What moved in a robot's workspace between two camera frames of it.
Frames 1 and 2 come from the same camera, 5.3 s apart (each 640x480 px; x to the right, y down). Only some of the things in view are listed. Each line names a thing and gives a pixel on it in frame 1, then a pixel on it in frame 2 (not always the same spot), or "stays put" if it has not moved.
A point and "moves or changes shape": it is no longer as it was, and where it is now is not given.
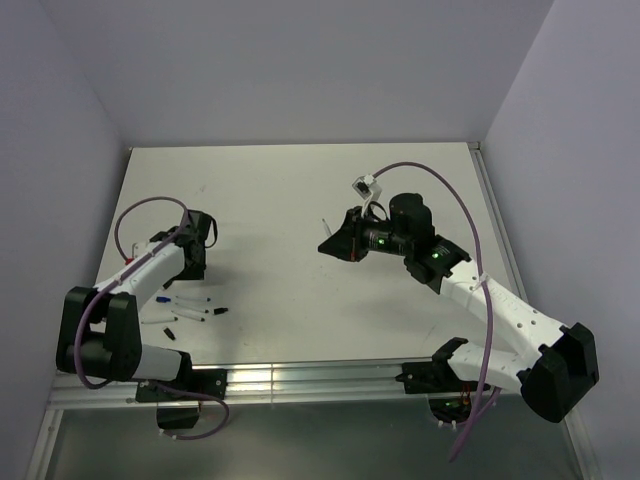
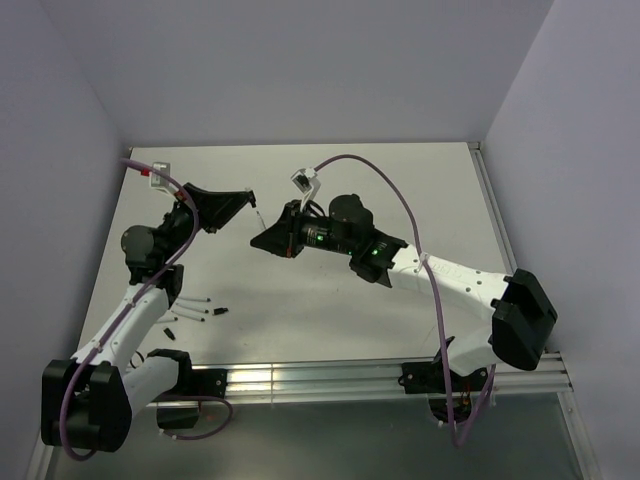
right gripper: (347, 242) -> (284, 237)
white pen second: (192, 299) stays put
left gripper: (193, 274) -> (215, 209)
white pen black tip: (326, 226) moves or changes shape
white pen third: (189, 316) stays put
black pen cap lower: (169, 333) stays put
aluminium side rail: (499, 221) stays put
